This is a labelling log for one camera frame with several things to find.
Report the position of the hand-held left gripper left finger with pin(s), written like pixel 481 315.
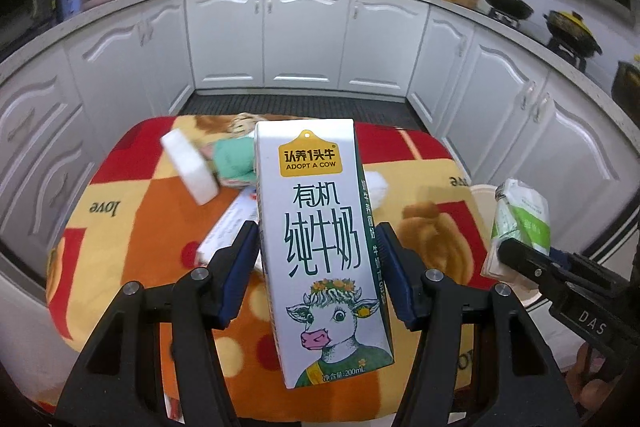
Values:
pixel 241 274

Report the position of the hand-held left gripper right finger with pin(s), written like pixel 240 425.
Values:
pixel 395 279

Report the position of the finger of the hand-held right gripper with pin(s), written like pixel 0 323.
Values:
pixel 522 259
pixel 559 257

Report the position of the green and white drink carton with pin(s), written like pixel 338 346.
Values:
pixel 525 217

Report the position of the pale blue medicine box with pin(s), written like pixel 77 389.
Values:
pixel 225 227

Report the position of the beige plastic bin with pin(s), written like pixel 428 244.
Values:
pixel 482 217

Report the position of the white milk carton cow print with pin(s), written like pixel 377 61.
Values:
pixel 320 232

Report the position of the person's right hand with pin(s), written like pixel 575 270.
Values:
pixel 592 377

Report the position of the printed checkered blanket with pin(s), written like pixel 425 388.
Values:
pixel 150 207

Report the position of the white foam block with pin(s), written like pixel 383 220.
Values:
pixel 192 172

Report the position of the teal soft pack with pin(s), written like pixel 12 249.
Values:
pixel 235 159

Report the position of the dark ribbed floor mat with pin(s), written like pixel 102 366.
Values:
pixel 300 107

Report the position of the black stock pot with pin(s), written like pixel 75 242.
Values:
pixel 629 79

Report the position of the black pot with yellow lid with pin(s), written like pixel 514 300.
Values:
pixel 572 32

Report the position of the row of white cabinet doors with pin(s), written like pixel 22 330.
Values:
pixel 310 37

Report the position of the black wok with lid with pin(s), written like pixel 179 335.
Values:
pixel 507 2

